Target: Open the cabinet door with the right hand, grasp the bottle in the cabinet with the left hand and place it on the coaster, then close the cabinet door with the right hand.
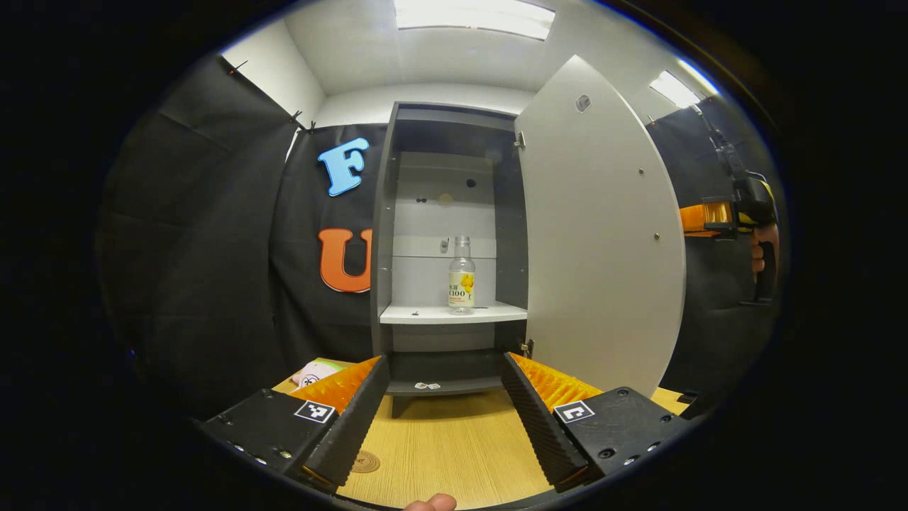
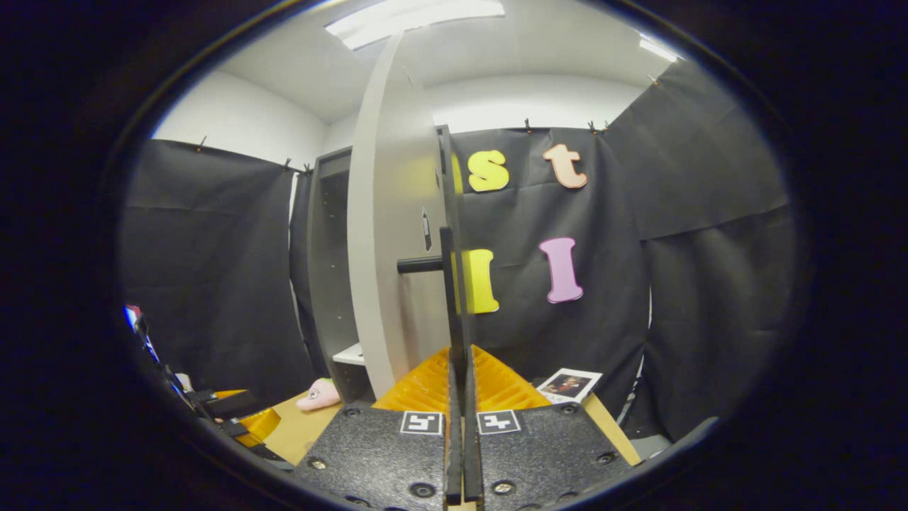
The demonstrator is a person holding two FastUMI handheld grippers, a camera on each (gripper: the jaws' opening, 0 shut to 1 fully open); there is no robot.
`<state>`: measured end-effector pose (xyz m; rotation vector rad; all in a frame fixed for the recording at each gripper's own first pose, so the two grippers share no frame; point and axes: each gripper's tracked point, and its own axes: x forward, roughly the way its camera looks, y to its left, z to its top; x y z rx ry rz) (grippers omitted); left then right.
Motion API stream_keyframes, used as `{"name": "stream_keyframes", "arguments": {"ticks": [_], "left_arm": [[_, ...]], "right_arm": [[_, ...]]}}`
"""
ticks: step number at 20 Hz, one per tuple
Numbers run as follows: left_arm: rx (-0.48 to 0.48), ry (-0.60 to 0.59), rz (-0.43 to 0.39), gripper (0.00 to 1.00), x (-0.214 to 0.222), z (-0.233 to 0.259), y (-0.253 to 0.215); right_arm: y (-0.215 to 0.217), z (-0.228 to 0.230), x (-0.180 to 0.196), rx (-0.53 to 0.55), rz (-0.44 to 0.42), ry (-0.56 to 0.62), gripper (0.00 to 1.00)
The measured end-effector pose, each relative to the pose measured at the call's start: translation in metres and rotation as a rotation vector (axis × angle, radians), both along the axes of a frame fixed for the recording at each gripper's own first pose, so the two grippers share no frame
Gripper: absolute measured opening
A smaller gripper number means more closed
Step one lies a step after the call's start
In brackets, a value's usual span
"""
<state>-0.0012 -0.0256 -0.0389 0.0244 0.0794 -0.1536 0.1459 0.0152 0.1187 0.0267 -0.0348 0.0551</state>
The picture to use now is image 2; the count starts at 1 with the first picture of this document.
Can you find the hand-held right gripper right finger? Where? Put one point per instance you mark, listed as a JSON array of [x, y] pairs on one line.
[[472, 461]]

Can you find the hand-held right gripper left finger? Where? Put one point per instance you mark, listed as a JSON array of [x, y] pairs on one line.
[[454, 461]]

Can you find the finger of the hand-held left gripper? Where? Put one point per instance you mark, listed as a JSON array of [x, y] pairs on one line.
[[234, 404]]

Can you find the light grey cabinet door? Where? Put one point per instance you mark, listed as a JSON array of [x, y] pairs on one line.
[[383, 213]]

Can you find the dark grey cabinet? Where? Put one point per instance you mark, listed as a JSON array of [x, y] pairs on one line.
[[326, 284]]

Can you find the pink plush toy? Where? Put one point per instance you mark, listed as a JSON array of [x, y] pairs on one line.
[[319, 396]]

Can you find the computer monitor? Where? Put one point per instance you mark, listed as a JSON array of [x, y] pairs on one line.
[[133, 317]]

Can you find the black backdrop cloth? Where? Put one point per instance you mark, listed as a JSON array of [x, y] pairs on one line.
[[674, 284]]

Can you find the long ceiling light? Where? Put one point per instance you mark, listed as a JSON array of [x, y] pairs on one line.
[[411, 21]]

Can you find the small ceiling light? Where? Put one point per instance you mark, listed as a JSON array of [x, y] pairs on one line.
[[658, 48]]

